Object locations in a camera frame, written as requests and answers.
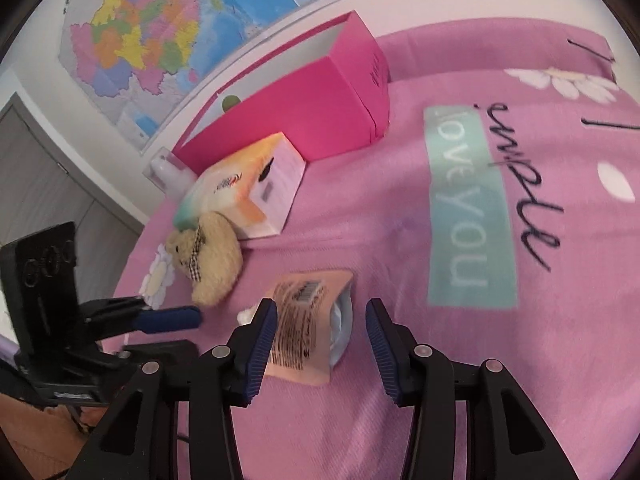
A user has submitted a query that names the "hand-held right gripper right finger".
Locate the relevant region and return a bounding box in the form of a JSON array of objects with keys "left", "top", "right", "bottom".
[{"left": 365, "top": 297, "right": 583, "bottom": 480}]

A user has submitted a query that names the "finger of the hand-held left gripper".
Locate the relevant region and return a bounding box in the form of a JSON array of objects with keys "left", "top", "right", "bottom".
[
  {"left": 82, "top": 297, "right": 202, "bottom": 338},
  {"left": 122, "top": 340, "right": 200, "bottom": 368}
]

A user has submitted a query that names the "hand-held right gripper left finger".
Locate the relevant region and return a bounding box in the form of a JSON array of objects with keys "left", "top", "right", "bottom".
[{"left": 65, "top": 297, "right": 279, "bottom": 480}]

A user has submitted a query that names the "pink cardboard box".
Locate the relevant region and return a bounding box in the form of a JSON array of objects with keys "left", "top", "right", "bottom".
[{"left": 172, "top": 10, "right": 392, "bottom": 173}]

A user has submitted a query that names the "beige plush bear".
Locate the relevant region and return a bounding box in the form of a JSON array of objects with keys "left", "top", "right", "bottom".
[{"left": 164, "top": 210, "right": 244, "bottom": 307}]

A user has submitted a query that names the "pink printed bed sheet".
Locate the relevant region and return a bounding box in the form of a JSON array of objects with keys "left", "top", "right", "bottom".
[{"left": 97, "top": 17, "right": 640, "bottom": 480}]

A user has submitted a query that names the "grey door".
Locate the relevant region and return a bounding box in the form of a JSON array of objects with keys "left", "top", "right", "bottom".
[{"left": 0, "top": 92, "right": 148, "bottom": 261}]

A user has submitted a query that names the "white pump lotion bottle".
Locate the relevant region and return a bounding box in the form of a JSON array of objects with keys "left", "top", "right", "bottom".
[{"left": 142, "top": 147, "right": 198, "bottom": 196}]

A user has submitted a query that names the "pastel tissue box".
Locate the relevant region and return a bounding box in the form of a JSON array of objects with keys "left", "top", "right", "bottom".
[{"left": 172, "top": 131, "right": 307, "bottom": 238}]

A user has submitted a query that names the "colourful wall map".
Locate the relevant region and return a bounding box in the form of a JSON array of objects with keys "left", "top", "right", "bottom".
[{"left": 57, "top": 0, "right": 436, "bottom": 148}]

